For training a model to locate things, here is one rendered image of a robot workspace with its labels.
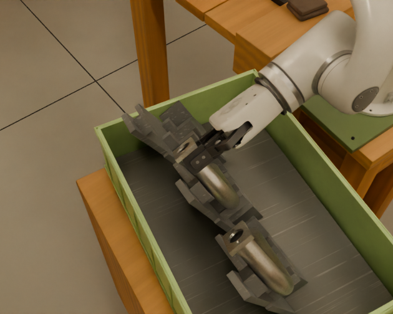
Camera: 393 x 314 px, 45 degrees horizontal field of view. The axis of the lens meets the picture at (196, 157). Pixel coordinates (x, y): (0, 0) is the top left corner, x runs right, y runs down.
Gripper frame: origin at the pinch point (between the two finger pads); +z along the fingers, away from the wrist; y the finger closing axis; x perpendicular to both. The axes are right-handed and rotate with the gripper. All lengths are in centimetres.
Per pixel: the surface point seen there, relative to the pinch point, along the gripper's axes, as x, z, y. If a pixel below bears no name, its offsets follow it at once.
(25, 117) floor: -25, 61, -166
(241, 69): 6, -23, -68
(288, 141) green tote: 20.3, -16.9, -32.8
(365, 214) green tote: 33.6, -17.5, -10.0
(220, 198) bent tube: 7.8, 1.4, 0.6
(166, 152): 0.2, 5.1, -17.3
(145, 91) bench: 0, 7, -139
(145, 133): -6.4, 5.1, -11.6
